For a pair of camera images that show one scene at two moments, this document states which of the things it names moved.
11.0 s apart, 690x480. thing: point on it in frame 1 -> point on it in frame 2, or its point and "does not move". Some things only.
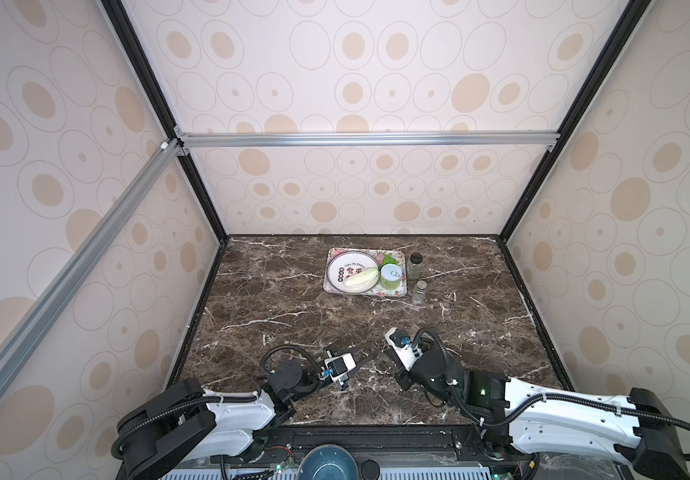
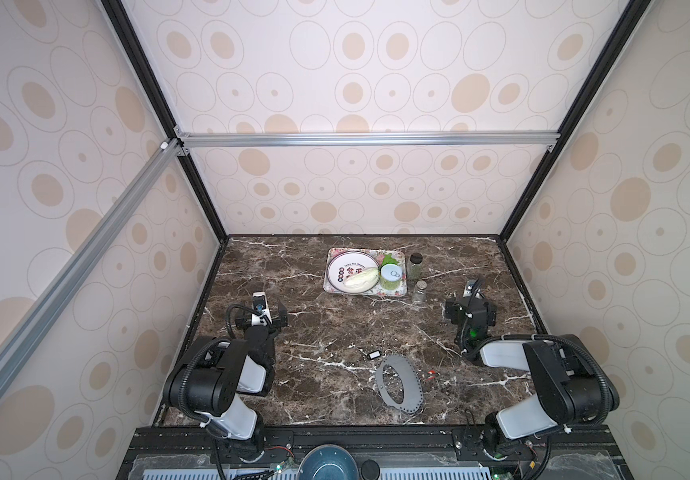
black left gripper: [336, 353] -> [277, 323]
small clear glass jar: [419, 295] does not move
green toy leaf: [388, 259] does not move
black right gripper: [400, 370] -> [455, 310]
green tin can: [390, 276] does not move
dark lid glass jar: [414, 266] does not move
